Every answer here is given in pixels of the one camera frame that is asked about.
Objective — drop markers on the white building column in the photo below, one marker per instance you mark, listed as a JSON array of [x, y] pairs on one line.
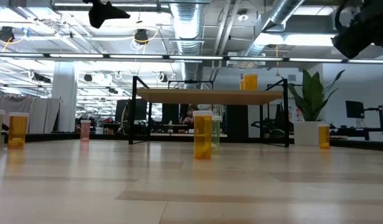
[[64, 99]]

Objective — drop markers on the silver ventilation duct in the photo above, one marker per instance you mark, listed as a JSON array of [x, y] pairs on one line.
[[281, 12], [187, 31]]

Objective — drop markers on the wooden shelf with black frame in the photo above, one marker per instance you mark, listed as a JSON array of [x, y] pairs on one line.
[[210, 97]]

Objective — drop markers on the black desk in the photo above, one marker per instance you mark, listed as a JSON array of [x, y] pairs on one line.
[[359, 130]]

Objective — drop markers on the black monitor on arm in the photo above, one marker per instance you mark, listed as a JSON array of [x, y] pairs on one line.
[[354, 109]]

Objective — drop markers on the small orange pill bottle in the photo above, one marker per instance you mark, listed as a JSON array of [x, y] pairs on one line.
[[17, 130], [202, 137], [324, 137]]

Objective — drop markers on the large orange pill bottle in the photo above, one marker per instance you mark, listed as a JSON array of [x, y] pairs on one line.
[[241, 85], [250, 82]]

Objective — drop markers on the black monitor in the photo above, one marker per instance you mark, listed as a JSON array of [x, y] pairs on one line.
[[122, 110]]

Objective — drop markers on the overhead bar with light strips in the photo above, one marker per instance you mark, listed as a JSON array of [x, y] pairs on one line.
[[76, 56]]

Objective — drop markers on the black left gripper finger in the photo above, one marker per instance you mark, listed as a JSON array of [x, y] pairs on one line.
[[102, 12]]

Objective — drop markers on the green plant in white pot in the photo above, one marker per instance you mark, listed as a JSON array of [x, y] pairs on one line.
[[312, 93]]

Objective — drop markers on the grey cloth partition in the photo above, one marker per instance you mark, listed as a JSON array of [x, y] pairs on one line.
[[20, 104], [45, 115]]

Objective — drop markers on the pink pill bottle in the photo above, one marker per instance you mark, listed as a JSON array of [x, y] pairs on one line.
[[85, 130]]

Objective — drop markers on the person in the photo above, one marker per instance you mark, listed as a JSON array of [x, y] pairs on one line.
[[188, 119]]

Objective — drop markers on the black ceiling device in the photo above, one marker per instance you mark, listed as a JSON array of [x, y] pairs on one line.
[[6, 33], [141, 35]]

